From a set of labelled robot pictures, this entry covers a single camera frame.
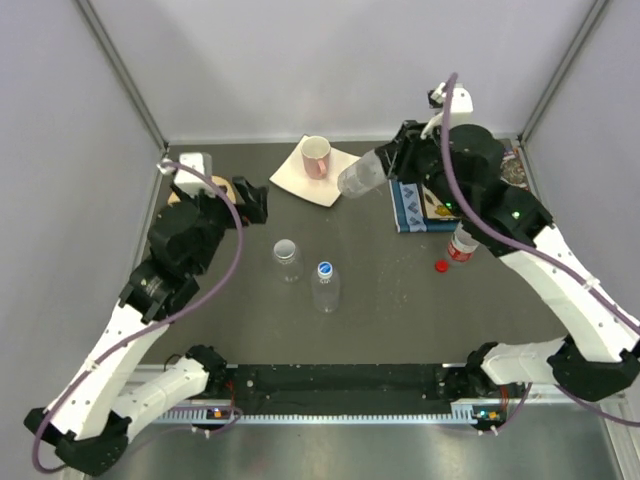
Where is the clear bottle with white cap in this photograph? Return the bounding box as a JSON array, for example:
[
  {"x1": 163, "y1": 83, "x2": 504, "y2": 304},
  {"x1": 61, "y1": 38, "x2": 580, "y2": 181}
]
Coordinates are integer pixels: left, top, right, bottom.
[{"x1": 337, "y1": 150, "x2": 386, "y2": 199}]

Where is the short clear capped bottle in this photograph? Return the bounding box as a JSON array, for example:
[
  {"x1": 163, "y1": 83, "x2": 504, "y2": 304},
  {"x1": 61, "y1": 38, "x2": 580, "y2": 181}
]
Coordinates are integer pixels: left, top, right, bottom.
[{"x1": 272, "y1": 239, "x2": 304, "y2": 283}]

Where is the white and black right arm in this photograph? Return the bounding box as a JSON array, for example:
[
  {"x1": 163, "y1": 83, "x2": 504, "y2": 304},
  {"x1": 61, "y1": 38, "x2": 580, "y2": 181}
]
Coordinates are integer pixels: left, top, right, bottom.
[{"x1": 374, "y1": 120, "x2": 639, "y2": 402}]

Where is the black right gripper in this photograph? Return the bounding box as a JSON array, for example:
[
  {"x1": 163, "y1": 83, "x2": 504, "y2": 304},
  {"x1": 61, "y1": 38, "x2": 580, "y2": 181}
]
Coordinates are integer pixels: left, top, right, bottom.
[{"x1": 377, "y1": 118, "x2": 467, "y2": 217}]

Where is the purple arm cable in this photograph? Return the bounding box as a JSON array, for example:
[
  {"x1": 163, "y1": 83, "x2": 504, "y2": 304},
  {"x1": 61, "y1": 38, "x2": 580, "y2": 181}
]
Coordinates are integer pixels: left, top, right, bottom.
[
  {"x1": 439, "y1": 72, "x2": 640, "y2": 427},
  {"x1": 32, "y1": 159, "x2": 245, "y2": 474}
]

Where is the clear bottle with red label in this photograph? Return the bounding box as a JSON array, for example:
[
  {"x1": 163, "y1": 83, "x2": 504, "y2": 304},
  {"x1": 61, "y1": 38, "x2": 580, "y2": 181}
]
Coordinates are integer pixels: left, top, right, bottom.
[{"x1": 446, "y1": 223, "x2": 480, "y2": 265}]

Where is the left metal frame post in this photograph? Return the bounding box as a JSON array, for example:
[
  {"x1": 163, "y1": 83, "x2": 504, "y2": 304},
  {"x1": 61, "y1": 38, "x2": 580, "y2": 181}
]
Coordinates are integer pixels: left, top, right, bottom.
[{"x1": 72, "y1": 0, "x2": 169, "y2": 152}]

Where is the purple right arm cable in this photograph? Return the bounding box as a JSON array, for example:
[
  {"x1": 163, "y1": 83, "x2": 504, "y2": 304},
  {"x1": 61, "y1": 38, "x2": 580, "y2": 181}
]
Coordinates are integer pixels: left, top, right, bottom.
[{"x1": 439, "y1": 72, "x2": 640, "y2": 427}]

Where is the beige oval painted plate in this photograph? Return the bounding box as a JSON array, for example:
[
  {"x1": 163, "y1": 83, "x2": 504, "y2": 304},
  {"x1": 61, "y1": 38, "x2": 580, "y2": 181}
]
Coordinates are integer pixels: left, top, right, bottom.
[{"x1": 167, "y1": 175, "x2": 237, "y2": 205}]

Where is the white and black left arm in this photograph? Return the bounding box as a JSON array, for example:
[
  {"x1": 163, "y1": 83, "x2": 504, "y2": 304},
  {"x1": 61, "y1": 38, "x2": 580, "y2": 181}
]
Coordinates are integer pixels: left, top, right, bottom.
[{"x1": 24, "y1": 177, "x2": 269, "y2": 476}]

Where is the metal frame post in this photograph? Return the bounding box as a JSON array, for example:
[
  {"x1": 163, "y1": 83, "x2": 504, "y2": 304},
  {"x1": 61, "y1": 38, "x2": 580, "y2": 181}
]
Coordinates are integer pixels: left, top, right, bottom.
[
  {"x1": 72, "y1": 0, "x2": 169, "y2": 152},
  {"x1": 517, "y1": 0, "x2": 611, "y2": 146}
]

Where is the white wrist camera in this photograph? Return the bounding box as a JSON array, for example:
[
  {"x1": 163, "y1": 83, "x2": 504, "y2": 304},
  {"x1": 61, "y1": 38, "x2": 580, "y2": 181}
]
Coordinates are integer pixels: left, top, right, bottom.
[
  {"x1": 158, "y1": 152, "x2": 214, "y2": 194},
  {"x1": 422, "y1": 84, "x2": 475, "y2": 139}
]

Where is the grey slotted cable duct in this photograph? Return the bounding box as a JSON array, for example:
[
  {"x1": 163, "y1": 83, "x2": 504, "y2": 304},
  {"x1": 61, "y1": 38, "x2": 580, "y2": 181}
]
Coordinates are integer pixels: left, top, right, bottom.
[{"x1": 153, "y1": 399, "x2": 505, "y2": 426}]

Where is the clear bottle with blue cap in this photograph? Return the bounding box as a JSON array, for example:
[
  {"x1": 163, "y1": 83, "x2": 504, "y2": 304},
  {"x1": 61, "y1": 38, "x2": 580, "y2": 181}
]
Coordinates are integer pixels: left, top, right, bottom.
[{"x1": 311, "y1": 261, "x2": 341, "y2": 313}]

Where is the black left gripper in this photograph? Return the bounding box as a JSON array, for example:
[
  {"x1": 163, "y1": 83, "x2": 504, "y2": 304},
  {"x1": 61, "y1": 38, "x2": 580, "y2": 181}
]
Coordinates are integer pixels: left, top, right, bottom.
[{"x1": 172, "y1": 175, "x2": 268, "y2": 275}]

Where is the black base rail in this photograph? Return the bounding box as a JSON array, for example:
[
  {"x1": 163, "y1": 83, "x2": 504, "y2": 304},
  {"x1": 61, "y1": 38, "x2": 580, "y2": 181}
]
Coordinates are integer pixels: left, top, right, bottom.
[{"x1": 219, "y1": 362, "x2": 506, "y2": 416}]

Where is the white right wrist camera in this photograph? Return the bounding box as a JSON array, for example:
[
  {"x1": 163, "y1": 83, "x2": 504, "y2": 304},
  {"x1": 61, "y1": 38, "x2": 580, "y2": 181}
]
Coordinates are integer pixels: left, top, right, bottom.
[{"x1": 422, "y1": 84, "x2": 475, "y2": 139}]

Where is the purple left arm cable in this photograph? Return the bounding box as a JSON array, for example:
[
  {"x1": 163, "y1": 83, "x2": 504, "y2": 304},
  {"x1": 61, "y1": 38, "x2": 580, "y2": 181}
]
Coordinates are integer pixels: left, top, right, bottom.
[{"x1": 32, "y1": 159, "x2": 245, "y2": 474}]

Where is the pink ceramic mug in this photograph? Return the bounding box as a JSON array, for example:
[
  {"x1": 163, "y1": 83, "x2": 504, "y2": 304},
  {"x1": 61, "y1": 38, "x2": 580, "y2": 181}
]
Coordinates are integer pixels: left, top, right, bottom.
[{"x1": 300, "y1": 136, "x2": 331, "y2": 180}]

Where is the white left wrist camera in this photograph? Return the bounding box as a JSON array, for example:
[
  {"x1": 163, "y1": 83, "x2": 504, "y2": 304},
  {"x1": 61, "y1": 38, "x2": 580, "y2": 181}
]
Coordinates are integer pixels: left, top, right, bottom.
[{"x1": 158, "y1": 152, "x2": 214, "y2": 194}]

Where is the white square plate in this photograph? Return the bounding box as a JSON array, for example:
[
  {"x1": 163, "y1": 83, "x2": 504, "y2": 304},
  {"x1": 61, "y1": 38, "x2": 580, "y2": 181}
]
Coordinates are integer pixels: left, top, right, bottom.
[{"x1": 270, "y1": 135, "x2": 359, "y2": 207}]

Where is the blue patterned placemat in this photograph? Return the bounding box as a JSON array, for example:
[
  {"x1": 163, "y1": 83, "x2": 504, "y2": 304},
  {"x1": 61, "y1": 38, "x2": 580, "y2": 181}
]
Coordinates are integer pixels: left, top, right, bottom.
[{"x1": 389, "y1": 180, "x2": 459, "y2": 233}]

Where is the red bottle cap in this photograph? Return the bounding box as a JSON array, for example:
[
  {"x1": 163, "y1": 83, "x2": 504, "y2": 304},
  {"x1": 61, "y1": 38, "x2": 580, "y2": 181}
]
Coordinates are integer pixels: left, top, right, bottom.
[{"x1": 434, "y1": 259, "x2": 449, "y2": 273}]

